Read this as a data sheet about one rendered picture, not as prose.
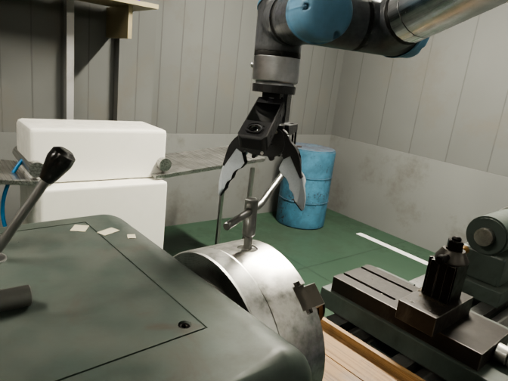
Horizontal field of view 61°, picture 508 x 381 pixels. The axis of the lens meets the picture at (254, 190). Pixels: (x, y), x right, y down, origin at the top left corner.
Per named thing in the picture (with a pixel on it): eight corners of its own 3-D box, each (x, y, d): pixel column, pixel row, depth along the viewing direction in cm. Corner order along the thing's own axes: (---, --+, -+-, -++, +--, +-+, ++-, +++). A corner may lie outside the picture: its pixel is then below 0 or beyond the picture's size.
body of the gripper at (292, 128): (295, 156, 77) (304, 88, 74) (282, 163, 69) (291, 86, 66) (255, 150, 80) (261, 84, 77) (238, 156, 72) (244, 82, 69)
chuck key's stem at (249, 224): (249, 267, 71) (255, 200, 69) (236, 265, 72) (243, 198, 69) (254, 263, 73) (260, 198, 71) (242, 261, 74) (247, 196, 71)
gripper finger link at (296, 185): (323, 196, 75) (298, 150, 75) (316, 204, 70) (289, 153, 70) (307, 204, 76) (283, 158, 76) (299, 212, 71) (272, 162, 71)
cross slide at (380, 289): (477, 372, 98) (482, 354, 97) (330, 289, 129) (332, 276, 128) (506, 345, 110) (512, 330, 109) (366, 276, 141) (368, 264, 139)
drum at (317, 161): (300, 211, 516) (311, 140, 494) (334, 226, 475) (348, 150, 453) (264, 216, 482) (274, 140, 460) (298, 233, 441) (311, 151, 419)
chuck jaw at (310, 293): (260, 338, 74) (302, 316, 66) (249, 310, 75) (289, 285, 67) (304, 320, 81) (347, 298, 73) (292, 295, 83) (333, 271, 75)
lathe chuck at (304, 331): (272, 483, 65) (297, 293, 58) (166, 370, 88) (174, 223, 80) (312, 454, 71) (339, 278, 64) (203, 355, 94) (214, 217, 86)
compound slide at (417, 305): (432, 337, 102) (436, 318, 100) (394, 317, 109) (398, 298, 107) (469, 313, 115) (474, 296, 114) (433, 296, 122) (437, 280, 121)
